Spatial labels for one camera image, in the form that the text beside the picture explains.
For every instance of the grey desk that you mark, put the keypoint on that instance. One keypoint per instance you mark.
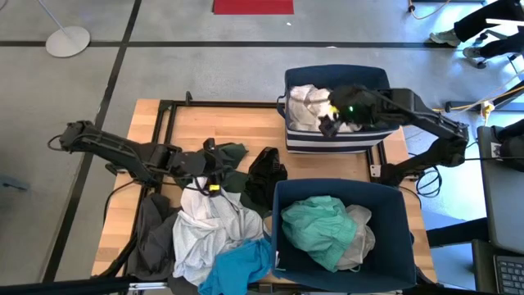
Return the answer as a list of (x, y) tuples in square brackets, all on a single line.
[(503, 196)]

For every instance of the person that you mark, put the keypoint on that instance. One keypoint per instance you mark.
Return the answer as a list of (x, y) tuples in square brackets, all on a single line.
[(479, 20)]

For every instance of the round grey stand base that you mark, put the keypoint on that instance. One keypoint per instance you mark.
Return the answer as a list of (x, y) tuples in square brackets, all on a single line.
[(67, 41)]

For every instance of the red floor mat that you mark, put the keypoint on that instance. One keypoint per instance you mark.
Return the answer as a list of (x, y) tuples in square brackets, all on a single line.
[(253, 6)]

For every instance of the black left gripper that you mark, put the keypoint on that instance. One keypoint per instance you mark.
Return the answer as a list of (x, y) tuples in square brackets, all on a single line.
[(190, 163)]

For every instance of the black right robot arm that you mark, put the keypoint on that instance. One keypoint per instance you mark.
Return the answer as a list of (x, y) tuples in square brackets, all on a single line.
[(425, 116)]

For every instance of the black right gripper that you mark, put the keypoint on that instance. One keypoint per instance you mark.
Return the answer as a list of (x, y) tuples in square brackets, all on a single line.
[(352, 102)]

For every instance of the black garment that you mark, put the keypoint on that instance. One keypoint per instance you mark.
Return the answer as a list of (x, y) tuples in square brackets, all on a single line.
[(266, 176)]

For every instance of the teal blue garment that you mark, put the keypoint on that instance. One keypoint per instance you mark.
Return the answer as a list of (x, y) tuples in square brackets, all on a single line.
[(237, 268)]

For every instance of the black desk foot bar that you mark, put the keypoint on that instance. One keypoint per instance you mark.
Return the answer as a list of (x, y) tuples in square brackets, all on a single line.
[(471, 106), (454, 233)]

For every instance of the sheer white garment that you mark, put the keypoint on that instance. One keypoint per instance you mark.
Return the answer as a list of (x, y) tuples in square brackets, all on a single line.
[(362, 237)]

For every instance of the mint green garment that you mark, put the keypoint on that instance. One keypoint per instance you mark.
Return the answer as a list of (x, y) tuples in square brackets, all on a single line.
[(315, 229)]

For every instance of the white power plug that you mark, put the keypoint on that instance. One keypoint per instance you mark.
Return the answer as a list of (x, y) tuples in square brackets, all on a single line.
[(487, 108)]

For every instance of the silver corner bracket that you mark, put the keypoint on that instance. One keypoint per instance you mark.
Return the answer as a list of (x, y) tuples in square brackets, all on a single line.
[(375, 170)]

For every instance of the light grey speckled garment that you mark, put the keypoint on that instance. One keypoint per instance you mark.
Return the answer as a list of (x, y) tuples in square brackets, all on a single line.
[(209, 233)]

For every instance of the plain navy fabric bin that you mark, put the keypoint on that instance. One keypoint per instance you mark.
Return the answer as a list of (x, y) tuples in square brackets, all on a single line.
[(393, 229)]

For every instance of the dark green polo shirt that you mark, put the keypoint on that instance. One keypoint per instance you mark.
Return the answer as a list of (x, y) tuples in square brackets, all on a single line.
[(235, 153)]

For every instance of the white printed sticker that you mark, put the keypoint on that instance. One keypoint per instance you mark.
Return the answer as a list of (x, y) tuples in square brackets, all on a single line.
[(496, 151)]

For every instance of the white shirt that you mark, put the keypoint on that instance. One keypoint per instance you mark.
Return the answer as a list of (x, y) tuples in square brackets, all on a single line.
[(305, 106)]

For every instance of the dark grey garment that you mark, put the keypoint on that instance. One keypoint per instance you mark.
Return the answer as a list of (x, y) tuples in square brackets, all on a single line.
[(153, 237)]

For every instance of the silver aluminium extrusion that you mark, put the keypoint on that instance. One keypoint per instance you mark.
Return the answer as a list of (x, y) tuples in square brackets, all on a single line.
[(147, 286)]

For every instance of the thin grey stand pole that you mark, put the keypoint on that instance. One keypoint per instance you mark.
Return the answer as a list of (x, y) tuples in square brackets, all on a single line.
[(51, 16)]

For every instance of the dark laptop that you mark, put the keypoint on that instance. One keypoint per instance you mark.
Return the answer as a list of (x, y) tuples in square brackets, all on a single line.
[(509, 274)]

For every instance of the black bag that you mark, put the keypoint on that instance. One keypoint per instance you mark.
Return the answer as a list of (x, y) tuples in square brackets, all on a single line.
[(513, 151)]

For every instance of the office chair base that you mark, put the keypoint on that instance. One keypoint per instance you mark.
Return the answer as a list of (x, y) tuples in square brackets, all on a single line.
[(481, 64)]

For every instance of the navy white striped fabric bin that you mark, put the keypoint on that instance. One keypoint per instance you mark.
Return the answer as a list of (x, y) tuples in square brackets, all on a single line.
[(327, 143)]

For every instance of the person's grey shoe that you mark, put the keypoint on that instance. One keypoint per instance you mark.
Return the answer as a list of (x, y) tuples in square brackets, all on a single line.
[(472, 52), (445, 37)]

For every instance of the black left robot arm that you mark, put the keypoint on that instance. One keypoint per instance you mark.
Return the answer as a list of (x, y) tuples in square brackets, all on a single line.
[(114, 149)]

